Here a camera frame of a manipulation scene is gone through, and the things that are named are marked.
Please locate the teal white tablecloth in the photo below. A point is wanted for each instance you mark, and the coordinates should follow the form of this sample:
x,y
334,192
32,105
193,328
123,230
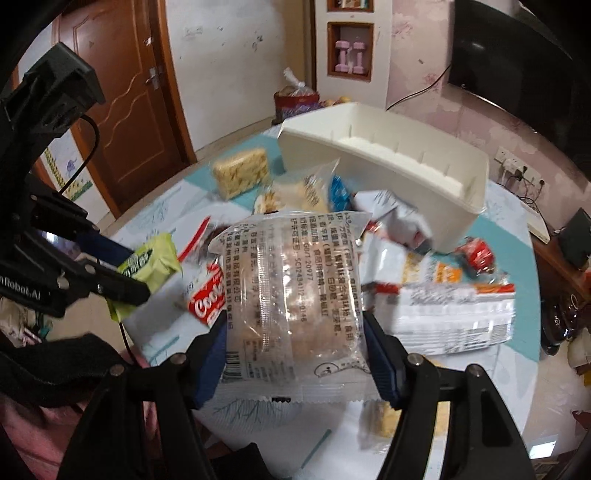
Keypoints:
x,y
330,441

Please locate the yellow rice cracker block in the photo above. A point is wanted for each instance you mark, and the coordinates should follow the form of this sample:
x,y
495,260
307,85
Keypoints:
x,y
240,172

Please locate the striped white snack packet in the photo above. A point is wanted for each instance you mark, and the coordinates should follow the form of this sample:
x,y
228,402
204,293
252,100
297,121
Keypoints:
x,y
443,318

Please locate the brown wooden door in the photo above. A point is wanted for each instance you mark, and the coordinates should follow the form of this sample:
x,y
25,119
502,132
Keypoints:
x,y
140,139

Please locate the white set-top box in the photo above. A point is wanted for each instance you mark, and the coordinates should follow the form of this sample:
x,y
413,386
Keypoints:
x,y
536,224

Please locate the pink dumbbell left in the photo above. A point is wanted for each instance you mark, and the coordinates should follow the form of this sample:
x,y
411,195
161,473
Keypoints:
x,y
343,63

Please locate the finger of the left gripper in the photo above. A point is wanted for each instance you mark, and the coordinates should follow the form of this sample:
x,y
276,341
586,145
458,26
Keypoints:
x,y
68,242
86,276

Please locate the silver white snack bag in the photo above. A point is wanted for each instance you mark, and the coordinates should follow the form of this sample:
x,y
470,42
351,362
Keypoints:
x,y
396,219

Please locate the black wall television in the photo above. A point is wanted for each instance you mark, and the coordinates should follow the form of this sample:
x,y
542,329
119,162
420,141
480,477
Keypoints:
x,y
510,64

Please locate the white wall power strip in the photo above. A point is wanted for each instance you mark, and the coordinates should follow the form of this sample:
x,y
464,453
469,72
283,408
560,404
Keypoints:
x,y
510,164

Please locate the fruit bowl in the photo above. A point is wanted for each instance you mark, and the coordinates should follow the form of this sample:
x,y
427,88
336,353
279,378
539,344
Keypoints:
x,y
332,102

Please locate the red gift bag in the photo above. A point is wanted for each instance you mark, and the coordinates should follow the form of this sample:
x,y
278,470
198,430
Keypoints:
x,y
294,99

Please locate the clear bread packet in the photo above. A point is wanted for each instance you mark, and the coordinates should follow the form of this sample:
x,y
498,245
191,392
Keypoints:
x,y
293,298

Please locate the white plastic storage bin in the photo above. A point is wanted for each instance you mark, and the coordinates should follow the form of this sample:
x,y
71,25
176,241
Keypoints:
x,y
444,177

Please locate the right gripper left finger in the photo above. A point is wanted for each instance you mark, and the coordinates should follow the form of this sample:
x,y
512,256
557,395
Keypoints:
x,y
195,373

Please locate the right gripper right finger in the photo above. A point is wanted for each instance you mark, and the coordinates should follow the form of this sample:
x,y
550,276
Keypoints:
x,y
399,381

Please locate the red candy packet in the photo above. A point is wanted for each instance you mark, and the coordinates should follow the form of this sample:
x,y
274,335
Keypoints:
x,y
476,256

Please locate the green snack packet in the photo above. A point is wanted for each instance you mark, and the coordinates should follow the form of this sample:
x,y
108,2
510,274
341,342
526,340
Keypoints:
x,y
153,263

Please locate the red white cookie packet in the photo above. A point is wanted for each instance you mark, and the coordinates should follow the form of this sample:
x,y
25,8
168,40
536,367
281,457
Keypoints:
x,y
202,293

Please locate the pink dumbbell right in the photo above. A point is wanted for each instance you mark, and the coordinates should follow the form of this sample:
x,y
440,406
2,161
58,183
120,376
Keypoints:
x,y
359,49

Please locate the blue snack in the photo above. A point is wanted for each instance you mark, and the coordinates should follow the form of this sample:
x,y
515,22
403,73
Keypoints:
x,y
339,197

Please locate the pink dumbbell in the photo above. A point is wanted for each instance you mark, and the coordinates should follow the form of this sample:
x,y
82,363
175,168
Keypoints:
x,y
359,49
343,63

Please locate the wooden tv cabinet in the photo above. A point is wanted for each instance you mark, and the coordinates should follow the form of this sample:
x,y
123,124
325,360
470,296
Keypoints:
x,y
557,278

